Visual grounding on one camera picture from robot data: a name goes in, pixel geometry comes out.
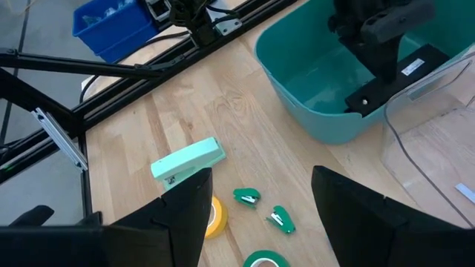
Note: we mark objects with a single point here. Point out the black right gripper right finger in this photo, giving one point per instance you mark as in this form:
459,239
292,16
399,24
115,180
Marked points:
389,237

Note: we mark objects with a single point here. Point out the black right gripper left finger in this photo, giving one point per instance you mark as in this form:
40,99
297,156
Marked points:
148,244

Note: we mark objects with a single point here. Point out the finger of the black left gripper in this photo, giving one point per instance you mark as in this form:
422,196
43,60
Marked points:
386,44

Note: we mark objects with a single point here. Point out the yellow tape roll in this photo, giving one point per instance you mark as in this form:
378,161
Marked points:
219,219

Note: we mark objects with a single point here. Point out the mint green stapler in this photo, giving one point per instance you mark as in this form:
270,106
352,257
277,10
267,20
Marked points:
189,159

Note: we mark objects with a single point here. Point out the green tape roll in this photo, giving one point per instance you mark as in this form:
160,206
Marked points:
265,256

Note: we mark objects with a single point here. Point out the teal plastic bin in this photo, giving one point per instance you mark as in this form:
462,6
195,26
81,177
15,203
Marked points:
297,55

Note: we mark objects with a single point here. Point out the clear plastic container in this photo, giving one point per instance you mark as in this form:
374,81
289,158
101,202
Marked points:
426,148

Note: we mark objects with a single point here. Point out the blue plastic bin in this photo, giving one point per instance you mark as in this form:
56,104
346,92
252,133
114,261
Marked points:
115,29

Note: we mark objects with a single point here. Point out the silver arm base bracket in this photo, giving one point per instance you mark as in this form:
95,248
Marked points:
226,26

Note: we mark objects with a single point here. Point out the silver aluminium bracket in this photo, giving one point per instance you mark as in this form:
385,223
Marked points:
59,139

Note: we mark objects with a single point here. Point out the black aluminium frame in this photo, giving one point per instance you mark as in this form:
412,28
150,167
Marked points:
74,66

